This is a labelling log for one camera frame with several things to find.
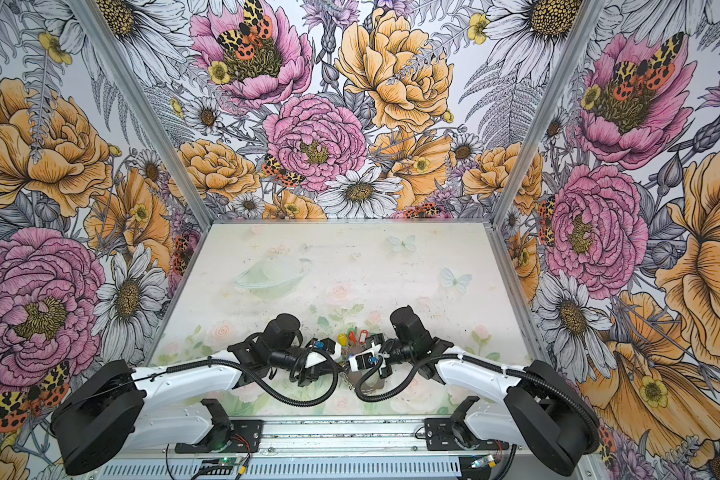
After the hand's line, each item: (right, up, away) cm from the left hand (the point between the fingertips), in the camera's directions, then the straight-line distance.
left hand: (338, 373), depth 78 cm
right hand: (+4, +3, -1) cm, 5 cm away
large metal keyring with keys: (+2, +5, +11) cm, 12 cm away
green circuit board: (-26, -18, -7) cm, 32 cm away
